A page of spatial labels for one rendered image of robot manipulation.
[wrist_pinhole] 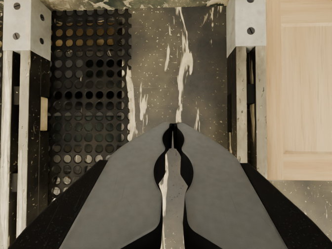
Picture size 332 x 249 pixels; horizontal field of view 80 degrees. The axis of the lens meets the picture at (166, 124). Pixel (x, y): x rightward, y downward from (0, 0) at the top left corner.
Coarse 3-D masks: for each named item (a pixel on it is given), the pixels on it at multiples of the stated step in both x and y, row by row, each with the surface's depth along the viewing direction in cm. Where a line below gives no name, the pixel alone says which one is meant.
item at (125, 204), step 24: (144, 144) 10; (168, 144) 11; (120, 168) 8; (144, 168) 8; (96, 192) 7; (120, 192) 7; (144, 192) 7; (96, 216) 6; (120, 216) 6; (144, 216) 6; (72, 240) 6; (96, 240) 6; (120, 240) 6; (144, 240) 6
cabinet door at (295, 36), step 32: (288, 0) 45; (320, 0) 45; (288, 32) 45; (320, 32) 45; (288, 64) 45; (320, 64) 45; (288, 96) 45; (320, 96) 44; (288, 128) 45; (320, 128) 44; (288, 160) 44; (320, 160) 44
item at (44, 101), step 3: (42, 99) 47; (45, 99) 48; (42, 102) 47; (45, 102) 48; (42, 105) 47; (45, 105) 48; (42, 108) 47; (45, 108) 48; (42, 111) 47; (45, 111) 48; (42, 114) 47; (45, 114) 48; (42, 117) 47; (45, 117) 48; (42, 120) 47; (45, 120) 48; (42, 123) 47; (45, 123) 48; (42, 126) 47; (45, 126) 48; (42, 129) 47; (45, 129) 48
